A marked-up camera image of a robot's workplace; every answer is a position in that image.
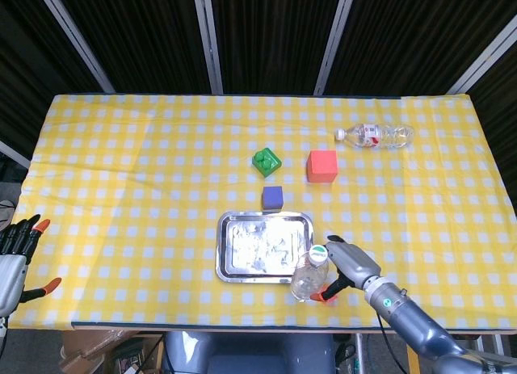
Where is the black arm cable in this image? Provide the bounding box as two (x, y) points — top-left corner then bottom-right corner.
(376, 285), (410, 374)

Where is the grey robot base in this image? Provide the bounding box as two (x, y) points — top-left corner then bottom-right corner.
(162, 330), (337, 374)

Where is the purple foam cube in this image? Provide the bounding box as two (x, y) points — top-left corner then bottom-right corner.
(261, 186), (284, 211)

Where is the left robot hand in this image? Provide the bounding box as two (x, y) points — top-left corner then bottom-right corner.
(0, 213), (63, 317)

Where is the green plastic building block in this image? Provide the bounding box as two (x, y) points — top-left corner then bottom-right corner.
(251, 146), (283, 179)

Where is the white frame post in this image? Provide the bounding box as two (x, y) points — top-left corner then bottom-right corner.
(313, 0), (359, 96)
(34, 0), (116, 95)
(191, 0), (225, 95)
(445, 15), (517, 96)

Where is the black pleated curtain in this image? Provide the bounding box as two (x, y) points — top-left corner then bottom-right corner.
(0, 0), (517, 213)

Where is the clear bottle green-print cap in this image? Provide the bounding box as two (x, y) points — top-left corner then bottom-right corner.
(291, 244), (330, 303)

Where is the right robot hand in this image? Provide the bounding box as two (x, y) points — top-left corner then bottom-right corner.
(309, 235), (383, 303)

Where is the brown cardboard box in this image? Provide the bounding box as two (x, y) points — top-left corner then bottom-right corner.
(59, 329), (163, 374)

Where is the yellow white checked tablecloth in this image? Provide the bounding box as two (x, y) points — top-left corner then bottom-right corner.
(7, 92), (517, 331)

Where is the large orange foam cube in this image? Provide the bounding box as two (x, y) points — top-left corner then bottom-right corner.
(306, 149), (338, 183)

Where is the rectangular metal tray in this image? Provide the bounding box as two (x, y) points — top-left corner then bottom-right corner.
(216, 210), (315, 284)

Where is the clear bottle red label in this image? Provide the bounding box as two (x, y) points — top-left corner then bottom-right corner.
(334, 123), (416, 150)

